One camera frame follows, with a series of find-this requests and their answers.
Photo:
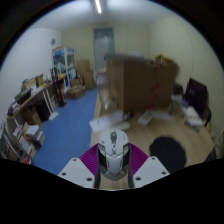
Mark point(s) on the white and grey computer mouse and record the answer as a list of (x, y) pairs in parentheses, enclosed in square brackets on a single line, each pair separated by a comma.
[(114, 156)]

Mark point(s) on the tall stacked cardboard boxes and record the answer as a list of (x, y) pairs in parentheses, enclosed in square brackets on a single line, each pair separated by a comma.
[(86, 73)]

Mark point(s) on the cluttered wooden side desk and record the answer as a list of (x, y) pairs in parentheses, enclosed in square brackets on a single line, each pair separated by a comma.
[(31, 100)]

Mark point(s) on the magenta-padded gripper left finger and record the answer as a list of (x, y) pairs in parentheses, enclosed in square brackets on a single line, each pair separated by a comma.
[(78, 171)]

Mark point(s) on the ceiling tube light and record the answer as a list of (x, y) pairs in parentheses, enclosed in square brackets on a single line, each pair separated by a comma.
[(98, 6)]

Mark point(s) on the white paper sheet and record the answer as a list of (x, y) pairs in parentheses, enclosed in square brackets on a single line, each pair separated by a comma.
[(164, 115), (105, 121)]

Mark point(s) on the black computer monitor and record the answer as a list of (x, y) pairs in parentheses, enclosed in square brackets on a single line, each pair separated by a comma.
[(196, 96)]

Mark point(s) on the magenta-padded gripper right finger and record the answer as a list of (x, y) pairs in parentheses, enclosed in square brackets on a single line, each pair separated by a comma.
[(148, 170)]

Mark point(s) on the round wall clock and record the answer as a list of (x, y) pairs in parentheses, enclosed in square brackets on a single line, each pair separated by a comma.
[(53, 41)]

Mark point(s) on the open cardboard box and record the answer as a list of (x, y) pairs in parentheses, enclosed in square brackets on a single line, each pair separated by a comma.
[(76, 92)]

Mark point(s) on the black floor stand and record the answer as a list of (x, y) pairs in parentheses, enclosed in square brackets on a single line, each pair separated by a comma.
[(59, 88)]

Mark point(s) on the large brown cardboard box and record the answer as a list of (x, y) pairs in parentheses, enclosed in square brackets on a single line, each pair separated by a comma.
[(143, 83)]

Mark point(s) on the black scalloped mouse pad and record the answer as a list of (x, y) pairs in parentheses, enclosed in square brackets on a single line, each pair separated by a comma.
[(168, 153)]

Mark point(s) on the clear plastic water jug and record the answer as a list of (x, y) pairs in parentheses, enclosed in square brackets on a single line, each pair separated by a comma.
[(103, 90)]

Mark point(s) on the glass-door display cabinet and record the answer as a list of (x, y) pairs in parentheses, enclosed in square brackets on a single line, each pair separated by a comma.
[(63, 65)]

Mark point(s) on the grey door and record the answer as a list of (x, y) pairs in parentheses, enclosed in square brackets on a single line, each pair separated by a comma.
[(104, 46)]

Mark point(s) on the open white notebook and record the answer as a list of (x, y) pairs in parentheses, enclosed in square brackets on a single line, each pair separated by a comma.
[(193, 117)]

